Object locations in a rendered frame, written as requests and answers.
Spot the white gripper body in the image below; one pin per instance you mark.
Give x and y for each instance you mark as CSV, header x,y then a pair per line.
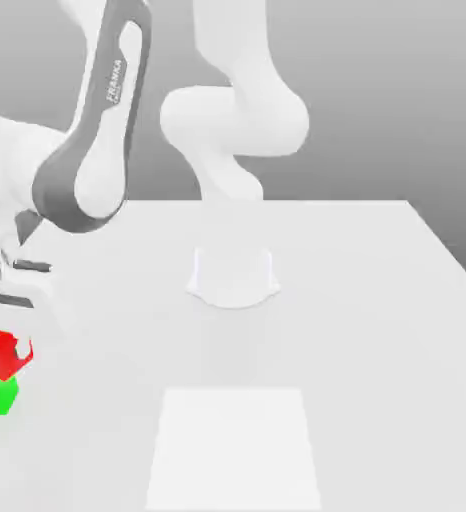
x,y
13,316

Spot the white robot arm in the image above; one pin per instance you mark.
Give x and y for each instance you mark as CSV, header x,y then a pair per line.
x,y
233,120

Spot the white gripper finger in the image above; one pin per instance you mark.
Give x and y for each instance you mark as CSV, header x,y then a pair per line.
x,y
24,348

